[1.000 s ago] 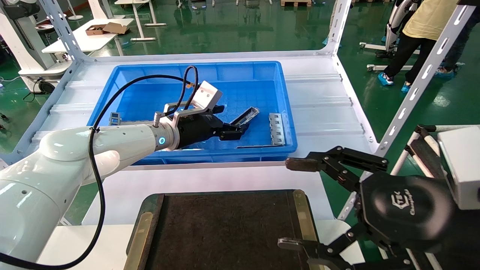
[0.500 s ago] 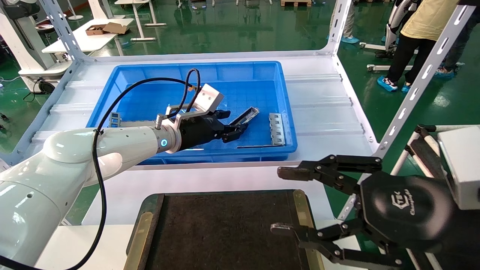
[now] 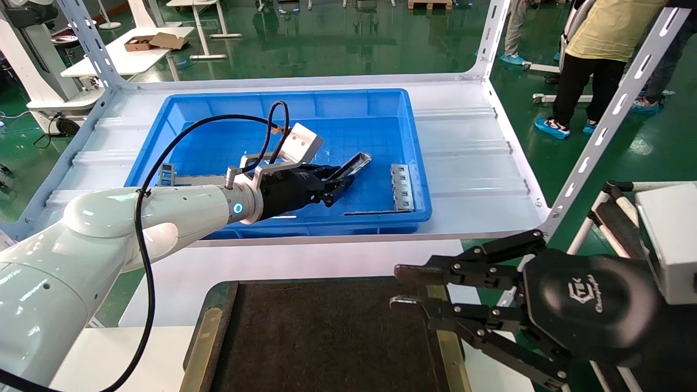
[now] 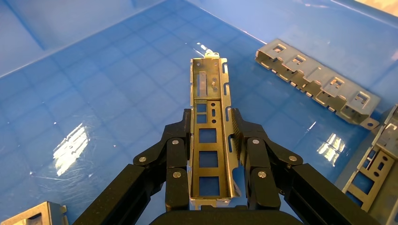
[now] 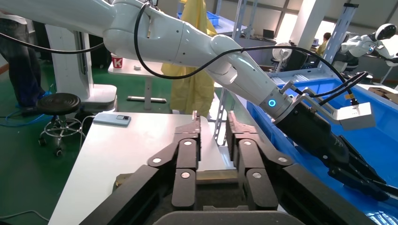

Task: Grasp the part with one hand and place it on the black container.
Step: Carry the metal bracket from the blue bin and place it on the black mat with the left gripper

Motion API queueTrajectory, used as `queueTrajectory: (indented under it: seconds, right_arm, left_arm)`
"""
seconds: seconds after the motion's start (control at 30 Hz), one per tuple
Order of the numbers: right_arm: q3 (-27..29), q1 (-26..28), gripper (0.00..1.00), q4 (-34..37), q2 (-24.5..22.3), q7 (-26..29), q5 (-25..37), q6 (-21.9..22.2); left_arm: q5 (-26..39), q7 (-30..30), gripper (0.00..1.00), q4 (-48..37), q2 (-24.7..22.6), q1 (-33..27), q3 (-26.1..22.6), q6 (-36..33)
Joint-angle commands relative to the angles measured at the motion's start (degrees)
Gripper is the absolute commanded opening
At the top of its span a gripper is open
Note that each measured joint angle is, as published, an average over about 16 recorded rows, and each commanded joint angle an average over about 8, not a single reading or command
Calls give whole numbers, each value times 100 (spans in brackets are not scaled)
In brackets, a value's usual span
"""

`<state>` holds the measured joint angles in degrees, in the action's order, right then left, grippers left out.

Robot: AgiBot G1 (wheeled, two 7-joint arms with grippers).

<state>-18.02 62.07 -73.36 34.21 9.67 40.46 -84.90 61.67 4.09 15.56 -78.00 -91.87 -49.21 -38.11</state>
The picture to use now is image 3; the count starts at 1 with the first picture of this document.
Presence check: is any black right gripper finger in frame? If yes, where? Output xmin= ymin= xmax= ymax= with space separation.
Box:
xmin=394 ymin=229 xmax=547 ymax=290
xmin=389 ymin=295 xmax=573 ymax=391

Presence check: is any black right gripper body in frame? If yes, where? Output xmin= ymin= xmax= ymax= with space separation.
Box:
xmin=522 ymin=248 xmax=697 ymax=392

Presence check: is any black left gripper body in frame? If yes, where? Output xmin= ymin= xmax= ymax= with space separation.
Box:
xmin=256 ymin=166 xmax=328 ymax=221

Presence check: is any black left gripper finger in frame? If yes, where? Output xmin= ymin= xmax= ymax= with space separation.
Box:
xmin=313 ymin=162 xmax=357 ymax=188
xmin=320 ymin=182 xmax=350 ymax=208

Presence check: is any long metal channel part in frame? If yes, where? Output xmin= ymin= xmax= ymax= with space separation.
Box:
xmin=327 ymin=152 xmax=372 ymax=183

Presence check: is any white robot base machine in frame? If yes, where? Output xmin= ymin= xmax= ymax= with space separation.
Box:
xmin=0 ymin=0 xmax=107 ymax=136

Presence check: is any black flat container tray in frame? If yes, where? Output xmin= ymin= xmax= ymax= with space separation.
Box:
xmin=180 ymin=278 xmax=472 ymax=392

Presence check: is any blue plastic bin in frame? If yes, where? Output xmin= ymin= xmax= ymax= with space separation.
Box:
xmin=124 ymin=89 xmax=433 ymax=240

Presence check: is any flat slotted metal plate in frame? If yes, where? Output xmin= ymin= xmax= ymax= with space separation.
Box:
xmin=390 ymin=164 xmax=415 ymax=212

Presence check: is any white table with legs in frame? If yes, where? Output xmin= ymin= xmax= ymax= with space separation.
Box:
xmin=166 ymin=0 xmax=243 ymax=60

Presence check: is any white metal shelving rack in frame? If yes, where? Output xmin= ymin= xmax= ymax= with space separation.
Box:
xmin=0 ymin=0 xmax=688 ymax=322

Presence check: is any white work table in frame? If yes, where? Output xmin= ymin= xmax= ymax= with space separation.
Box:
xmin=60 ymin=26 xmax=195 ymax=82

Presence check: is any open cardboard box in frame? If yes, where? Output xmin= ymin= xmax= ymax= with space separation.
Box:
xmin=124 ymin=32 xmax=186 ymax=53

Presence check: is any person in beige trousers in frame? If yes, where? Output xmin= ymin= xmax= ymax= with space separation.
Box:
xmin=499 ymin=0 xmax=530 ymax=66

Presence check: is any white floor stand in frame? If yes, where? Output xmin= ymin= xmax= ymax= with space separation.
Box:
xmin=97 ymin=0 xmax=123 ymax=30

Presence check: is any person in dark trousers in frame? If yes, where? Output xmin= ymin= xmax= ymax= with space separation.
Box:
xmin=631 ymin=33 xmax=697 ymax=115

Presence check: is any white humanoid robot on stand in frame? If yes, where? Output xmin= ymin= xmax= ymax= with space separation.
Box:
xmin=522 ymin=0 xmax=600 ymax=104

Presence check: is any person in yellow shirt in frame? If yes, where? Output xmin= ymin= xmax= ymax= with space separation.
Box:
xmin=534 ymin=0 xmax=670 ymax=140

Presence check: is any white and black frame stand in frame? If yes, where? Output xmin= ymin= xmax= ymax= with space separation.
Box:
xmin=566 ymin=180 xmax=697 ymax=262

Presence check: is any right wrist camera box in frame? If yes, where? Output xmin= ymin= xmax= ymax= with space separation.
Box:
xmin=634 ymin=182 xmax=697 ymax=305

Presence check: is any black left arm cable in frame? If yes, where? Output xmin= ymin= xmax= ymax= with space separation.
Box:
xmin=0 ymin=101 xmax=290 ymax=392

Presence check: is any black floor cable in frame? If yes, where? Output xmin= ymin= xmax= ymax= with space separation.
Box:
xmin=33 ymin=112 xmax=74 ymax=149

